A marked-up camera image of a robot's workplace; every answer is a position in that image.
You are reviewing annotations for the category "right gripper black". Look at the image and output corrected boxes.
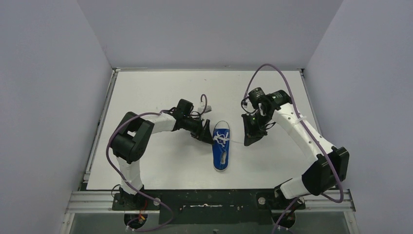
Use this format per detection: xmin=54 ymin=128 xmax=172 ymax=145
xmin=242 ymin=110 xmax=271 ymax=147

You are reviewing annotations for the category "blue canvas sneaker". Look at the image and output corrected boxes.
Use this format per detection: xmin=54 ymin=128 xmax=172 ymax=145
xmin=212 ymin=120 xmax=230 ymax=172

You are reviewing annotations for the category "white shoelace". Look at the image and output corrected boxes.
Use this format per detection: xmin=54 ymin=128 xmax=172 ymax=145
xmin=212 ymin=128 xmax=244 ymax=153

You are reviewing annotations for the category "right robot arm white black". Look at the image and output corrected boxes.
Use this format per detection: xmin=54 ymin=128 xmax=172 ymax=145
xmin=241 ymin=88 xmax=350 ymax=208

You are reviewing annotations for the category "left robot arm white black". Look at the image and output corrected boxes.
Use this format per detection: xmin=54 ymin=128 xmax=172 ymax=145
xmin=106 ymin=94 xmax=213 ymax=208

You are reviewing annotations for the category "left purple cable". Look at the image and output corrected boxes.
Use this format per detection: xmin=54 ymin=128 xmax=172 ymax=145
xmin=106 ymin=94 xmax=208 ymax=233

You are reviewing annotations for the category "purple cable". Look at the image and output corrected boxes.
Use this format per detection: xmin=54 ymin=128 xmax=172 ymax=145
xmin=242 ymin=63 xmax=345 ymax=234
xmin=106 ymin=94 xmax=208 ymax=233

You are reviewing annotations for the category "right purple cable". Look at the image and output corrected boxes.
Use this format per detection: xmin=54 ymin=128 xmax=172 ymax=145
xmin=242 ymin=63 xmax=345 ymax=234

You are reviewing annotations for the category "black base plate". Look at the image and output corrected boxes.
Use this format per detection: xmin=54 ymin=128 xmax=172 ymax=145
xmin=112 ymin=189 xmax=292 ymax=225

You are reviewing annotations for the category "right side aluminium rail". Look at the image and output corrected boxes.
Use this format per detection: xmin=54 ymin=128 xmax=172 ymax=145
xmin=298 ymin=68 xmax=322 ymax=133

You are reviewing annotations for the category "aluminium rail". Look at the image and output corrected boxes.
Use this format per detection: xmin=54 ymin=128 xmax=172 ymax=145
xmin=65 ymin=190 xmax=356 ymax=214
xmin=298 ymin=68 xmax=322 ymax=133
xmin=82 ymin=68 xmax=120 ymax=183

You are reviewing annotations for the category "left side aluminium rail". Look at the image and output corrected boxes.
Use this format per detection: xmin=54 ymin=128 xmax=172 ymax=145
xmin=82 ymin=68 xmax=120 ymax=183

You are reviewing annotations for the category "aluminium front rail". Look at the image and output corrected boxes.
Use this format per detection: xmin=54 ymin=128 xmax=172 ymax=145
xmin=65 ymin=190 xmax=356 ymax=214

